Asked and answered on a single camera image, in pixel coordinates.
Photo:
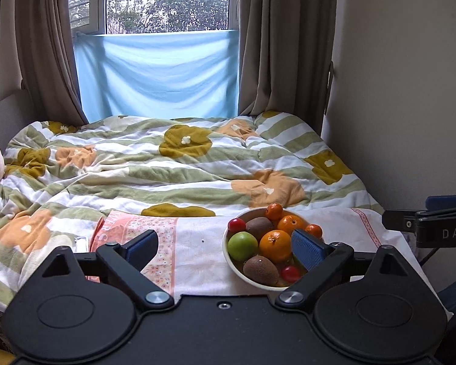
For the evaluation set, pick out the green striped floral quilt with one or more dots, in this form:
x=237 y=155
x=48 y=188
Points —
x=60 y=181

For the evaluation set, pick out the orange mandarin in bowl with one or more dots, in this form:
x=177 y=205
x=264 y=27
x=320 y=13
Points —
x=290 y=223

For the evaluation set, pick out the large brown kiwi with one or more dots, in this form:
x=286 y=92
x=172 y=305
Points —
x=261 y=270

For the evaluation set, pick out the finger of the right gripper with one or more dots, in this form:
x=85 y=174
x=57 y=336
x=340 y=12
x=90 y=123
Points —
x=440 y=202
x=399 y=220

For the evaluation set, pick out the brown left curtain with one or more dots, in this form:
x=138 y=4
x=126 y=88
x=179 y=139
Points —
x=47 y=61

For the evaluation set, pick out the light blue window cloth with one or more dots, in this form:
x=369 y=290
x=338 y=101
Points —
x=192 y=74

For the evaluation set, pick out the window frame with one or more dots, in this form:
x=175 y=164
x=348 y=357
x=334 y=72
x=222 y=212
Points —
x=151 y=16

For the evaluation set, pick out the large orange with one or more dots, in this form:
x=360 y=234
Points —
x=276 y=245

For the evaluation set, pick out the medium mandarin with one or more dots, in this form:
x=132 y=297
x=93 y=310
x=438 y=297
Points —
x=274 y=212

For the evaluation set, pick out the red cherry tomato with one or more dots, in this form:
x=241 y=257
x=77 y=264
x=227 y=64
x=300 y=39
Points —
x=290 y=274
x=236 y=225

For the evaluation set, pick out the grey bed headboard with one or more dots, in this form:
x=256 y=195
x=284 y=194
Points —
x=16 y=112

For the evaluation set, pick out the brown curtain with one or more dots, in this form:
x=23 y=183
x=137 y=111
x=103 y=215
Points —
x=47 y=61
x=286 y=51

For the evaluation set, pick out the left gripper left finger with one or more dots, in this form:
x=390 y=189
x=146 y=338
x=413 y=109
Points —
x=121 y=266

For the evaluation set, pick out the small mandarin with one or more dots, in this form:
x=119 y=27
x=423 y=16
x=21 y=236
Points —
x=314 y=230

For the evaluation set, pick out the cream yellow duck bowl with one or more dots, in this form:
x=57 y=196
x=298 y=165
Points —
x=237 y=267

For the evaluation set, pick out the white pink floral cloth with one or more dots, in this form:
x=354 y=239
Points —
x=190 y=258

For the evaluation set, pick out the brown right curtain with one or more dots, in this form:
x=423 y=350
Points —
x=286 y=51

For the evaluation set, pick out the brown kiwi in bowl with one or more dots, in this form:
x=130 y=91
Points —
x=259 y=226

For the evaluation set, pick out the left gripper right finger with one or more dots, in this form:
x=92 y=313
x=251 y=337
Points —
x=325 y=266

